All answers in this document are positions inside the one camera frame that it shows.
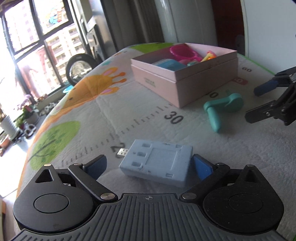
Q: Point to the white cabinet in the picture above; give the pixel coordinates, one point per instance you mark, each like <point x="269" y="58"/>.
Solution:
<point x="185" y="20"/>

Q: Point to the pink flowering plant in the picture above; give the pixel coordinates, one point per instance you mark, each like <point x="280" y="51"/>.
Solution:
<point x="29" y="109"/>

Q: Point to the pink plastic toy basket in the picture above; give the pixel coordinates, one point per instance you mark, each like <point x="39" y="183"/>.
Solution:
<point x="182" y="52"/>

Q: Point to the red-brown door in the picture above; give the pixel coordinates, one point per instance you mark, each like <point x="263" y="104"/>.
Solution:
<point x="227" y="25"/>

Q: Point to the white ribbed plant pot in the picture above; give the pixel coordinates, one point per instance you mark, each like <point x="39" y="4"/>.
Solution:
<point x="9" y="127"/>

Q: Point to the printed play mat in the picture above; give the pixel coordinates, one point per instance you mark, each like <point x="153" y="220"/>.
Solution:
<point x="92" y="129"/>

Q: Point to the grey appliance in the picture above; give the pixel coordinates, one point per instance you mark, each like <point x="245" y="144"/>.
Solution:
<point x="97" y="30"/>

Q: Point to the blue plastic packet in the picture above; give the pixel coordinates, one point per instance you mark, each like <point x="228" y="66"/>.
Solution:
<point x="171" y="64"/>

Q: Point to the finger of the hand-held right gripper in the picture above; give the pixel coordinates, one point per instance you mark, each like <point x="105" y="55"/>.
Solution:
<point x="266" y="87"/>
<point x="260" y="114"/>

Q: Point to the black window frame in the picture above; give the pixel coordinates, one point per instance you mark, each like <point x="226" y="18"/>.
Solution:
<point x="41" y="38"/>

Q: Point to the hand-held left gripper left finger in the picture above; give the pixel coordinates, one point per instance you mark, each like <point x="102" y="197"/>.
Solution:
<point x="96" y="165"/>

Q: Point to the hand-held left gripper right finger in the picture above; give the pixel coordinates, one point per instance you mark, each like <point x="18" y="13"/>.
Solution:
<point x="202" y="165"/>

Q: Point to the pink cardboard box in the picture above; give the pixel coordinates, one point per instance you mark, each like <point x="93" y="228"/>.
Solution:
<point x="203" y="83"/>

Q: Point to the grey curtain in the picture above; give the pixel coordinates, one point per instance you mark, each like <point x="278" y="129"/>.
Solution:
<point x="134" y="23"/>

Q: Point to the orange plastic toy piece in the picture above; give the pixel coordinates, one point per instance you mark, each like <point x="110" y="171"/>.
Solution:
<point x="207" y="58"/>

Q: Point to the teal plastic toy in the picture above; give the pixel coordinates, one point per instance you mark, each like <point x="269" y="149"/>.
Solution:
<point x="231" y="103"/>

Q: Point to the black wheel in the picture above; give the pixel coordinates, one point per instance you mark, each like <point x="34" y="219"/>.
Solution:
<point x="69" y="67"/>

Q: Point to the grey-blue usb charger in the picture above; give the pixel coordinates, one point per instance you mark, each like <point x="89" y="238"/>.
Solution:
<point x="159" y="162"/>

